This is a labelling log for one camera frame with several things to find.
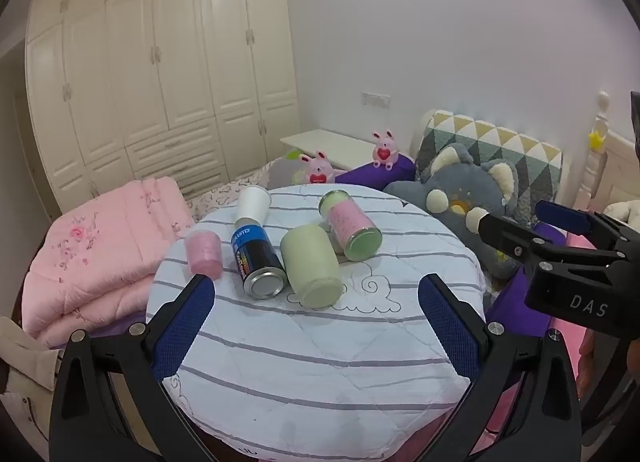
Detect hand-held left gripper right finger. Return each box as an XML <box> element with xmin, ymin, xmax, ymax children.
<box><xmin>415</xmin><ymin>273</ymin><xmax>584</xmax><ymax>462</ymax></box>

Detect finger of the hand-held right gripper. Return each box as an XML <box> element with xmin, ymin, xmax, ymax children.
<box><xmin>537</xmin><ymin>200</ymin><xmax>640</xmax><ymax>255</ymax></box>
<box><xmin>476</xmin><ymin>213</ymin><xmax>622</xmax><ymax>269</ymax></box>

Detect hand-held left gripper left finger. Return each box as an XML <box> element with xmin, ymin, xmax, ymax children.
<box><xmin>47</xmin><ymin>273</ymin><xmax>221</xmax><ymax>462</ymax></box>

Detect pale green cup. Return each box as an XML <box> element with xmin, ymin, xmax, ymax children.
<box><xmin>279</xmin><ymin>223</ymin><xmax>342</xmax><ymax>310</ymax></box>

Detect small pink cup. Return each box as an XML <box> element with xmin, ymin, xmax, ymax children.
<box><xmin>184</xmin><ymin>231</ymin><xmax>223</xmax><ymax>281</ymax></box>

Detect grey bear plush toy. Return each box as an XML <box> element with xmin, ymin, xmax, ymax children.
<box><xmin>384</xmin><ymin>144</ymin><xmax>523</xmax><ymax>283</ymax></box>

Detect cream plush toy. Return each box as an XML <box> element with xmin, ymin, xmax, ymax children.
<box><xmin>604</xmin><ymin>201</ymin><xmax>640</xmax><ymax>229</ymax></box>

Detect purple cloth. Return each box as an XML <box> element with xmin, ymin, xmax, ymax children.
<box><xmin>485</xmin><ymin>222</ymin><xmax>568</xmax><ymax>337</ymax></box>

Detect white wooden headboard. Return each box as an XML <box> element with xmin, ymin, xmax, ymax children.
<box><xmin>582</xmin><ymin>90</ymin><xmax>640</xmax><ymax>223</ymax></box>

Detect triangle patterned cushion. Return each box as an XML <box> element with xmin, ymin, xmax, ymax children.
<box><xmin>415</xmin><ymin>110</ymin><xmax>563</xmax><ymax>223</ymax></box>

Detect blue spray can white cap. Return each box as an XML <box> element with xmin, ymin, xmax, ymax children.
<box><xmin>231</xmin><ymin>186</ymin><xmax>289</xmax><ymax>299</ymax></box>

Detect folded pink quilt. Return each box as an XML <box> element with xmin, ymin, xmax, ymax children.
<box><xmin>22</xmin><ymin>177</ymin><xmax>198</xmax><ymax>348</ymax></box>

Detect white striped quilted cloth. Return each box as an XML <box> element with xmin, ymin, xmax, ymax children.
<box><xmin>145</xmin><ymin>184</ymin><xmax>488</xmax><ymax>458</ymax></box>

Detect pink bunny plush toy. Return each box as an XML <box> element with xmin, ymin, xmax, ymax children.
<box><xmin>371</xmin><ymin>130</ymin><xmax>399</xmax><ymax>171</ymax></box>
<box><xmin>298</xmin><ymin>151</ymin><xmax>335</xmax><ymax>187</ymax></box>

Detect purple pillow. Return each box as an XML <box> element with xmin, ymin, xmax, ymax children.
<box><xmin>342</xmin><ymin>154</ymin><xmax>417</xmax><ymax>193</ymax></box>

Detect beige cloth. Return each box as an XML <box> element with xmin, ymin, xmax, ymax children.
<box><xmin>0</xmin><ymin>317</ymin><xmax>63</xmax><ymax>443</ymax></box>

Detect white bedside table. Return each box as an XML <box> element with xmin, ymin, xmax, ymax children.
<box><xmin>279</xmin><ymin>129</ymin><xmax>381</xmax><ymax>170</ymax></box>

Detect cream wardrobe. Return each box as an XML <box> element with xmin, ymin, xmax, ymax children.
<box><xmin>25</xmin><ymin>0</ymin><xmax>301</xmax><ymax>223</ymax></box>

